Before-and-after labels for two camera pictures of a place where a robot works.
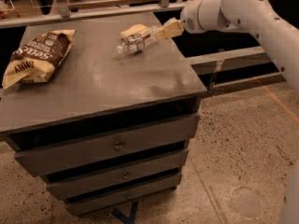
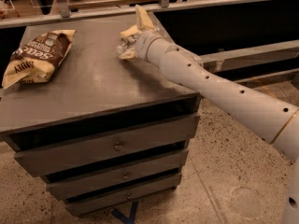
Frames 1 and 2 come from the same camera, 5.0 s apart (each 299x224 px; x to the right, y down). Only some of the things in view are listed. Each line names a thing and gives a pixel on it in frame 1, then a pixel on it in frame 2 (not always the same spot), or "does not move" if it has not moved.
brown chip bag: (37, 60) does not move
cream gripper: (189, 21) → (142, 45)
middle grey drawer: (78, 187) does not move
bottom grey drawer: (85, 206) does not move
